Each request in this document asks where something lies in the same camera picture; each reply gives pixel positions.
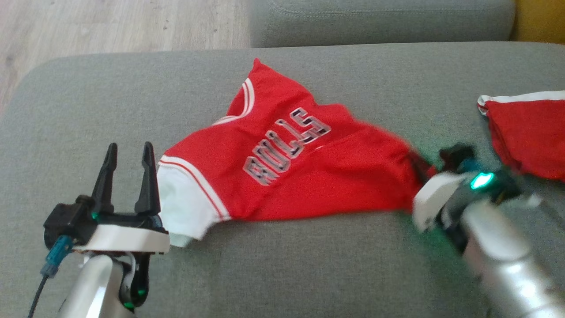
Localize right camera cable teal connector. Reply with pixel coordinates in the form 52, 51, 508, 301
459, 158, 485, 174

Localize yellow sofa backrest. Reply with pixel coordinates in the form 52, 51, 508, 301
511, 0, 565, 45

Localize red shorts with white stripe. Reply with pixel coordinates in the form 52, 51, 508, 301
477, 91, 565, 182

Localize large grey sofa seat cushion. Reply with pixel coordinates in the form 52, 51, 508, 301
0, 42, 565, 318

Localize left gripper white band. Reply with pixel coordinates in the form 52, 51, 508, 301
73, 141, 170, 309

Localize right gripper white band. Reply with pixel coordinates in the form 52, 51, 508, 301
408, 150, 522, 255

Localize camera cable teal connector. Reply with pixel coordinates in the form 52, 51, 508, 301
459, 158, 485, 174
27, 235, 74, 318

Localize left camera cable teal connector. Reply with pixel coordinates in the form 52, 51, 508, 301
27, 235, 74, 318

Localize medium grey sofa seat cushion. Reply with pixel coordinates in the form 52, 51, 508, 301
249, 0, 516, 48

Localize red white basketball jersey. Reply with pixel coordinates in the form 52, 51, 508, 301
157, 58, 437, 248

